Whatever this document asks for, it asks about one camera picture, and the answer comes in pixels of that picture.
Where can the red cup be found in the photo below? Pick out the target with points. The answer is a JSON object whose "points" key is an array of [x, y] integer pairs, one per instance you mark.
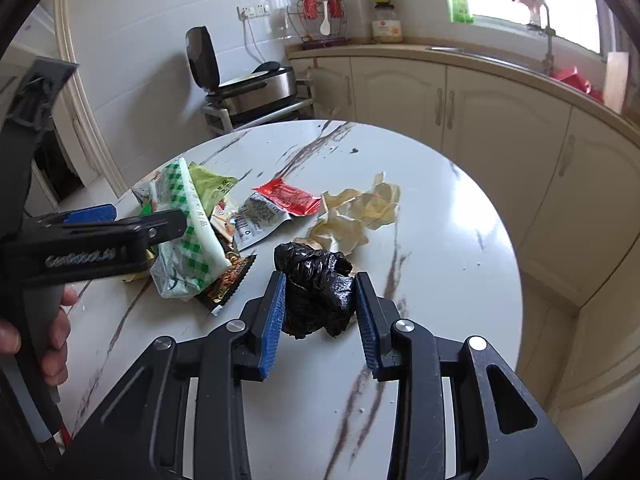
{"points": [[335, 5], [310, 6]]}

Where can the black plastic bag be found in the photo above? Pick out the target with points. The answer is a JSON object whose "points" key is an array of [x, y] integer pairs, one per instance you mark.
{"points": [[315, 285]]}

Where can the white wall socket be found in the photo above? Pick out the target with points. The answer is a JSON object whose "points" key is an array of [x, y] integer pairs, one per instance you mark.
{"points": [[252, 10]]}

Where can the person's left hand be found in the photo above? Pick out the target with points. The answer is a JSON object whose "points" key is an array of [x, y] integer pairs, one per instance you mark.
{"points": [[57, 345]]}

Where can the green bottle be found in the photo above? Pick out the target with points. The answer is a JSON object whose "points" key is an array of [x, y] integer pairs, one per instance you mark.
{"points": [[462, 7]]}

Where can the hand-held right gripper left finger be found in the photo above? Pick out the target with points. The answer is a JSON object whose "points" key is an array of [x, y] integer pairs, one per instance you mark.
{"points": [[270, 325]]}

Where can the cream kitchen cabinets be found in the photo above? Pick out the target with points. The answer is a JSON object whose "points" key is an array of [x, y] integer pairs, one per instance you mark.
{"points": [[500, 125]]}

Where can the beige countertop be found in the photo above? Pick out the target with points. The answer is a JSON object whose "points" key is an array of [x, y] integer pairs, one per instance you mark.
{"points": [[400, 49]]}

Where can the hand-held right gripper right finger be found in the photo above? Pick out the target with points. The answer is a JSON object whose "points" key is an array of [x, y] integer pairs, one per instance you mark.
{"points": [[367, 325]]}

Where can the metal faucet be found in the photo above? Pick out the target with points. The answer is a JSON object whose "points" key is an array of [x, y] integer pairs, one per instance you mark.
{"points": [[549, 35]]}

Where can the large clear jar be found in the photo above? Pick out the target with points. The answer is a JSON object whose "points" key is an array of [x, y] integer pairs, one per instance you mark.
{"points": [[387, 27]]}

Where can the green snack packet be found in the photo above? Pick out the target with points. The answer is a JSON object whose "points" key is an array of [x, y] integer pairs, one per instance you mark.
{"points": [[215, 182]]}

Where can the crumpled yellow paper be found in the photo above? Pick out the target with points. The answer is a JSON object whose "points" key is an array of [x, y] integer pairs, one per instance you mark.
{"points": [[350, 215]]}

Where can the dark zigzag-edged snack wrapper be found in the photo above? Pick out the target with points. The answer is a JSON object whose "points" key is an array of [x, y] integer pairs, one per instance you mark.
{"points": [[227, 280]]}

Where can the green checked white packet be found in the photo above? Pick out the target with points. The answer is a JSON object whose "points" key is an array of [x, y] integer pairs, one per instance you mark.
{"points": [[192, 245]]}

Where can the red snack wrapper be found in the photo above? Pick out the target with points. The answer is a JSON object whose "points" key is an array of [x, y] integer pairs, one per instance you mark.
{"points": [[290, 197]]}

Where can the silver barcode wrapper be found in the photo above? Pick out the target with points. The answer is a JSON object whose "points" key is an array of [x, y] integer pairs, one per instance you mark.
{"points": [[260, 220]]}

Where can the cartoon printed sauce packet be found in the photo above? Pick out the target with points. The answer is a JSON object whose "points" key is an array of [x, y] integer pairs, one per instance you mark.
{"points": [[225, 222]]}

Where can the wooden cutting board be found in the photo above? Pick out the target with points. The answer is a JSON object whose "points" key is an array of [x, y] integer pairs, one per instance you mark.
{"points": [[616, 82]]}

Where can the cream door frame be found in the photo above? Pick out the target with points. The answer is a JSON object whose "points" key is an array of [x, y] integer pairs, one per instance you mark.
{"points": [[82, 110]]}

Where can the yellow wrapper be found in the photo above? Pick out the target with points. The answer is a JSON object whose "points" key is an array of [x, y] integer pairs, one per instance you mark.
{"points": [[146, 255]]}

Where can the grey rack cart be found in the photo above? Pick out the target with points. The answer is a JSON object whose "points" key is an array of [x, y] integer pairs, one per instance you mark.
{"points": [[220, 120]]}

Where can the white plastic spoon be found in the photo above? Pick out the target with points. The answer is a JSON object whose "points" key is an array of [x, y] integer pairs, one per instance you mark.
{"points": [[325, 22]]}

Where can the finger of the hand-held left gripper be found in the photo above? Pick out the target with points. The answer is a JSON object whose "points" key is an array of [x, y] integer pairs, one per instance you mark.
{"points": [[160, 230], [90, 215]]}

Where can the black and silver electric cooker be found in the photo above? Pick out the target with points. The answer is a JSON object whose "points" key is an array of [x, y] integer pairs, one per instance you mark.
{"points": [[260, 85]]}

